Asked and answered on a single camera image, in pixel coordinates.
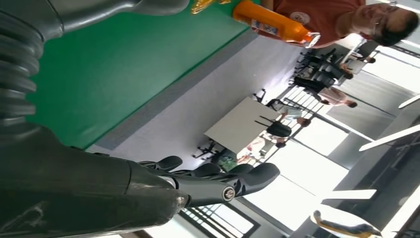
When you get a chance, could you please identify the person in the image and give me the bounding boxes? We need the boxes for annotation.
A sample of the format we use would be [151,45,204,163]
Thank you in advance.
[262,0,420,47]
[317,86,358,109]
[237,136,287,165]
[277,105,312,128]

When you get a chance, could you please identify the orange bottle clear cap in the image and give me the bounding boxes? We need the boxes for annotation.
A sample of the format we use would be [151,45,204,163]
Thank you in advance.
[232,0,321,49]

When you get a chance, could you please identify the white office table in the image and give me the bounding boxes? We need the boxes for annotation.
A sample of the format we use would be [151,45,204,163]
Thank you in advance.
[204,96,279,154]

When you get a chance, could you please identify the yellow film wrapped box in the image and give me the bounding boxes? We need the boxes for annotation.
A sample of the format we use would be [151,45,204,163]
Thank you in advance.
[191,0,232,15]

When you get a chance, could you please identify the black office chair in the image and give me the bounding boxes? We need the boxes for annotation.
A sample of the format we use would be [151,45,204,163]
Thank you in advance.
[293,75,326,95]
[192,139,221,161]
[255,115,293,139]

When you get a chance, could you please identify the white glossy rounded object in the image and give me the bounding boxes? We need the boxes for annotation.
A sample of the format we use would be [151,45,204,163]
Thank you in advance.
[310,205,383,238]

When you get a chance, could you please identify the green table mat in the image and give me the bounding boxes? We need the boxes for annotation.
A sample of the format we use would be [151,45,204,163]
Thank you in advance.
[26,0,260,150]

